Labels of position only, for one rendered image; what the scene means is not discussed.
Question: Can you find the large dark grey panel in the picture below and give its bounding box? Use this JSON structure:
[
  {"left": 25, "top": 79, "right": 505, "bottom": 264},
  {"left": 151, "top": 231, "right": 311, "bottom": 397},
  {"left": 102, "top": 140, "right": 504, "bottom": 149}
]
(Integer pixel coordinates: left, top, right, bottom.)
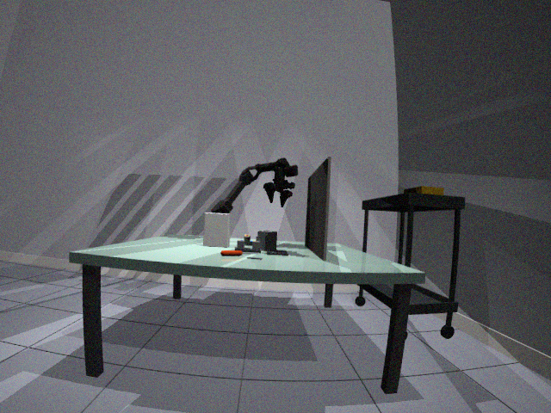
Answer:
[{"left": 305, "top": 157, "right": 331, "bottom": 261}]

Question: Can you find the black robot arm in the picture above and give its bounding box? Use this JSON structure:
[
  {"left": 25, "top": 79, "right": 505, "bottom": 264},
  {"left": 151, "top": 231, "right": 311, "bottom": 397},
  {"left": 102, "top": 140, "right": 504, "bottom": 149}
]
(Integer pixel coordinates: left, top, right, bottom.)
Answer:
[{"left": 211, "top": 158, "right": 298, "bottom": 213}]

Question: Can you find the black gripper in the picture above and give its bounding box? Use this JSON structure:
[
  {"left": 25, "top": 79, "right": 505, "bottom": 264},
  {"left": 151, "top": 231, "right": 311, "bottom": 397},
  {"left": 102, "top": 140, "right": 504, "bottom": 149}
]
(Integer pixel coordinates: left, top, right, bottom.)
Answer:
[{"left": 263, "top": 176, "right": 293, "bottom": 207}]

